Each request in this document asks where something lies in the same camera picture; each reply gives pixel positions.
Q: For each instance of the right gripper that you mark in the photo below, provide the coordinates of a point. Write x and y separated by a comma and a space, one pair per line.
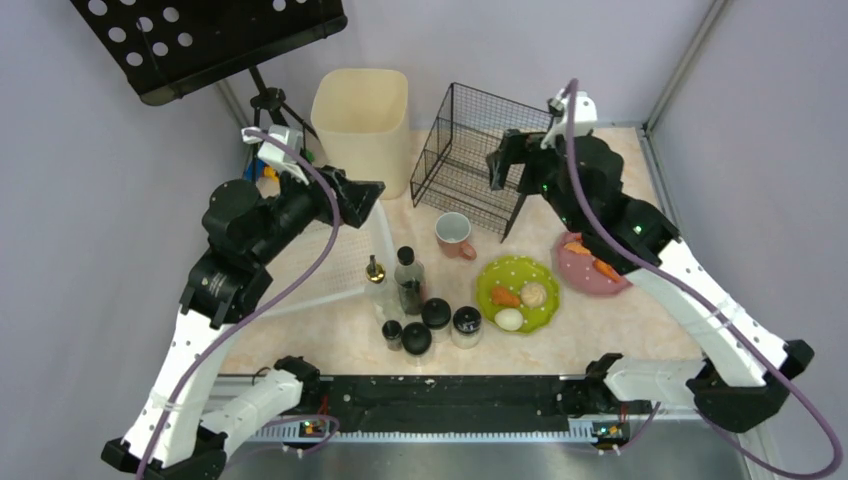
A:
519, 151

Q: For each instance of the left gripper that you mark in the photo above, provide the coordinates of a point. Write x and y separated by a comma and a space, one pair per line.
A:
338, 196

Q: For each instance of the dark sauce bottle black cap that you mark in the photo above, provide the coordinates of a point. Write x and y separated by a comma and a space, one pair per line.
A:
409, 277

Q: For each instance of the clear bottle gold pump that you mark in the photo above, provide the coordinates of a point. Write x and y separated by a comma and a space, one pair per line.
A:
382, 293

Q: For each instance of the spice jar round black lid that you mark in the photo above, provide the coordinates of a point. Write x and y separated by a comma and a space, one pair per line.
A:
436, 315

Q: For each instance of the spice jar labelled black lid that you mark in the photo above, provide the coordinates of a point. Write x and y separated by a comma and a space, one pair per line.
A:
466, 327

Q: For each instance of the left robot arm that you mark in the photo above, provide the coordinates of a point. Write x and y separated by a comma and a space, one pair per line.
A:
174, 436

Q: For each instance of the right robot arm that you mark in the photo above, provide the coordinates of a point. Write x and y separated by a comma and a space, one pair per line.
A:
745, 374

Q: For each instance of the white plastic basket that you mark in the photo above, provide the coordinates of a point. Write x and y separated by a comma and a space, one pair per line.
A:
342, 273

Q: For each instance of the cream plastic waste bin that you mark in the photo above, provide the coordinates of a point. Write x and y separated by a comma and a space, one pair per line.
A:
361, 119

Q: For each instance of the pink floral mug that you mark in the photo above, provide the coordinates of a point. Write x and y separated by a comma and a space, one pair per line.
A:
453, 231

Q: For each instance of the yellow toy block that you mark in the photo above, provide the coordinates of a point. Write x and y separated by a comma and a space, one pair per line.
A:
270, 173

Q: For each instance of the fried shrimp piece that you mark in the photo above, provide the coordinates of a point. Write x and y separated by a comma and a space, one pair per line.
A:
577, 248

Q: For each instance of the green dotted plate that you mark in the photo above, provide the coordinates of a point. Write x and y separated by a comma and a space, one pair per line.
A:
513, 273

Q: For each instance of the pink dotted plate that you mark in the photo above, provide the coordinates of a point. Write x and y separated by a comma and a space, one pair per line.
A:
578, 273

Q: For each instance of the orange fried nugget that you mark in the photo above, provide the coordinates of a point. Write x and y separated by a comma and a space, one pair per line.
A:
504, 297

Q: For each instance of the orange fried drumstick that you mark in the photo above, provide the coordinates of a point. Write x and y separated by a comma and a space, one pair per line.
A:
607, 270

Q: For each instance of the small spice jar black lid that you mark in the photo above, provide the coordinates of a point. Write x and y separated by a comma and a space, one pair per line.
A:
392, 331

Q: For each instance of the white egg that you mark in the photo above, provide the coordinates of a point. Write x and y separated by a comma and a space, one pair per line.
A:
509, 319

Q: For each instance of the front spice jar black lid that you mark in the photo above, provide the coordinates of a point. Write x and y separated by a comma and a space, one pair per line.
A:
417, 343

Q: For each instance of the black perforated music stand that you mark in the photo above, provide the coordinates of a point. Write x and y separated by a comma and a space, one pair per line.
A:
170, 49

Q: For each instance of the black wire rack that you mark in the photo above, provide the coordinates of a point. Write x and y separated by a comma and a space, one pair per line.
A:
451, 173

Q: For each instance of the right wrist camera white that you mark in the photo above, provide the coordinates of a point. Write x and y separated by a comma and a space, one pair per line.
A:
582, 112

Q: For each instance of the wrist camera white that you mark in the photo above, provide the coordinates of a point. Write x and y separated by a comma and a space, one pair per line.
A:
275, 147
582, 112

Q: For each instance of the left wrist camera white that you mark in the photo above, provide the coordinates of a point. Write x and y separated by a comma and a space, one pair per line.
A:
275, 147

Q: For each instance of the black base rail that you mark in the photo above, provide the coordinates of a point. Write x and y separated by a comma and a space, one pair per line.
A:
459, 409

